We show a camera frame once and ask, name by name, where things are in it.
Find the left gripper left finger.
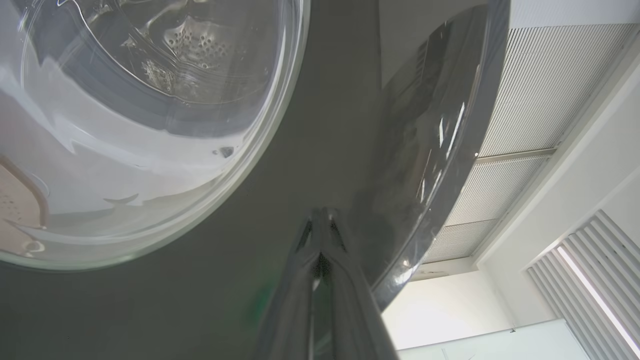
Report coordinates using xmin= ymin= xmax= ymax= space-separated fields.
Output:
xmin=255 ymin=209 xmax=322 ymax=360

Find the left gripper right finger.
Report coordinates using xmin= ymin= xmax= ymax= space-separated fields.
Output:
xmin=322 ymin=208 xmax=400 ymax=360

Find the dark washing machine door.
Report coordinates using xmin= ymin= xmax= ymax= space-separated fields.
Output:
xmin=0 ymin=0 xmax=512 ymax=360

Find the white louvred blind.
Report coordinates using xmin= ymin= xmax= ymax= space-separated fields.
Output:
xmin=526 ymin=209 xmax=640 ymax=360

